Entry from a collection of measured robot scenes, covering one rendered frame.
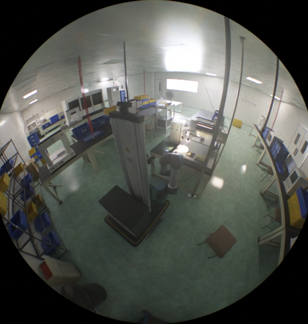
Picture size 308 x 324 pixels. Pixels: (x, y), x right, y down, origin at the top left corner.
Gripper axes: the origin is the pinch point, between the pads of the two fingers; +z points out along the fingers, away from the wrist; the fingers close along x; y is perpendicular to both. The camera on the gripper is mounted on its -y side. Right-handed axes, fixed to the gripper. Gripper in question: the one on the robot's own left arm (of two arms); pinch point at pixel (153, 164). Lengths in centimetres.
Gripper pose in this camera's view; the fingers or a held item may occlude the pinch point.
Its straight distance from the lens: 193.5
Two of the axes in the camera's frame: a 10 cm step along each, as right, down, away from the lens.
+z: 3.7, 5.4, 7.6
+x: 4.1, 6.4, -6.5
